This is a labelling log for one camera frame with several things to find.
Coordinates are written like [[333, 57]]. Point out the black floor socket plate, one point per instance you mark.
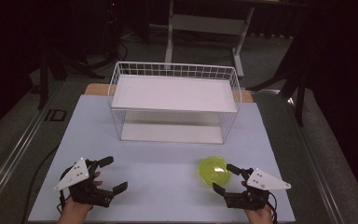
[[55, 115]]

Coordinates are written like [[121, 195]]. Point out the person's left hand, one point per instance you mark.
[[74, 212]]

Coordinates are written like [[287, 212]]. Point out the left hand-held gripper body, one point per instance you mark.
[[78, 174]]

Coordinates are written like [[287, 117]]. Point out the person's right hand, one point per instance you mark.
[[260, 216]]

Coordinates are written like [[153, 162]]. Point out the black metal stand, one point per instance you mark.
[[300, 99], [43, 81]]

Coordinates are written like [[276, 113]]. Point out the white metal desk frame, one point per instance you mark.
[[209, 25]]

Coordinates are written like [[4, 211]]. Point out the green plastic bowl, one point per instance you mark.
[[214, 171]]

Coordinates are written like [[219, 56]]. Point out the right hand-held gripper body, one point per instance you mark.
[[262, 180]]

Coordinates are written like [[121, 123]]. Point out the metal floor rail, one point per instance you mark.
[[317, 168], [15, 149]]

